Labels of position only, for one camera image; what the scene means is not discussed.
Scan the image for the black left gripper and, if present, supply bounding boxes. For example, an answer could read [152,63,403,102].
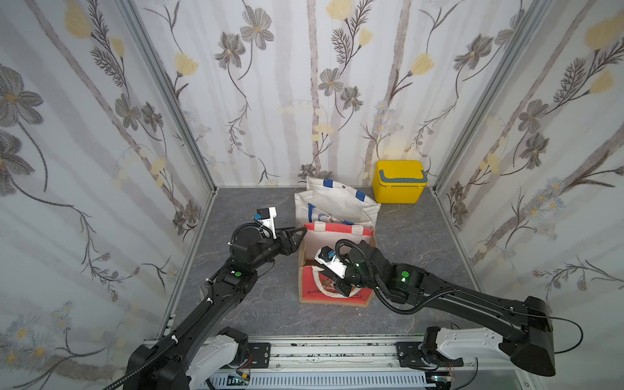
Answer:
[247,224,306,274]

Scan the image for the red Christmas jute bag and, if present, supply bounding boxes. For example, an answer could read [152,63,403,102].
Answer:
[298,221,375,307]

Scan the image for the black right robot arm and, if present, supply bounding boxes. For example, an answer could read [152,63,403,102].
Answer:
[331,239,556,377]

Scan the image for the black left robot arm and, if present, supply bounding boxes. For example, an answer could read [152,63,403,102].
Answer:
[108,222,307,389]

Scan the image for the white Doraemon canvas bag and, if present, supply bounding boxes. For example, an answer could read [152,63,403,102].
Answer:
[294,178,381,230]

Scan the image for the yellow lunch box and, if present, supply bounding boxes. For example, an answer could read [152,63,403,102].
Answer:
[373,160,428,204]

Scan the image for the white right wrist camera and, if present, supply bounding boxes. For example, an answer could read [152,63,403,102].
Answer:
[314,246,354,280]

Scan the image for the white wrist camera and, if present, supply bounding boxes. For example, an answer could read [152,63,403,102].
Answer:
[314,246,354,280]
[253,206,277,239]

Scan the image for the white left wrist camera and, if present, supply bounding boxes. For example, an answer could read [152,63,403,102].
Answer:
[253,206,277,239]

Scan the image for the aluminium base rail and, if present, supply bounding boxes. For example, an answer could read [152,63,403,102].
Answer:
[140,333,537,390]

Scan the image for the white slotted cable duct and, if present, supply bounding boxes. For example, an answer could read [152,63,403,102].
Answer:
[210,371,436,389]

